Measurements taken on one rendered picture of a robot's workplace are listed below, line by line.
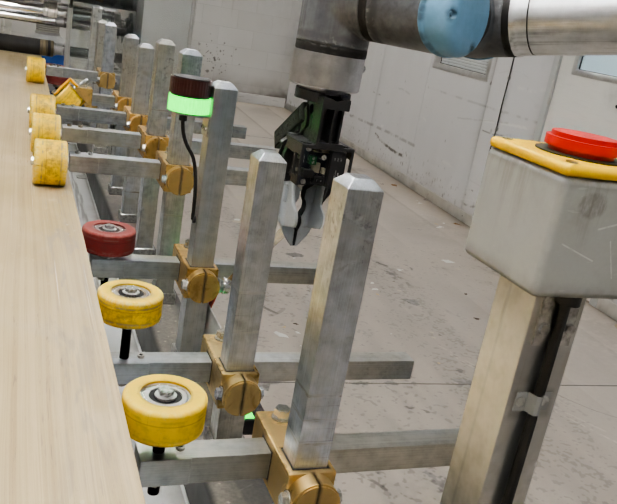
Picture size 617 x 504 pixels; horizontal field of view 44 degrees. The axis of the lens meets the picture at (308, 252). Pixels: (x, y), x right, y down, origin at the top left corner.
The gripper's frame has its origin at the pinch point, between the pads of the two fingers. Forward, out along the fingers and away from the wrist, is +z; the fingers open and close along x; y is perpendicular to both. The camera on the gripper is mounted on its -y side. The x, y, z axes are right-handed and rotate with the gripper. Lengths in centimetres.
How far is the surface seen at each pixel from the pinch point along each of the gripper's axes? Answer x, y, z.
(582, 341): 223, -168, 98
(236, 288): -9.8, 9.4, 4.4
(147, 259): -15.6, -19.5, 11.7
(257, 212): -9.0, 10.5, -5.7
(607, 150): -8, 62, -25
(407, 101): 283, -501, 30
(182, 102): -14.3, -13.7, -14.1
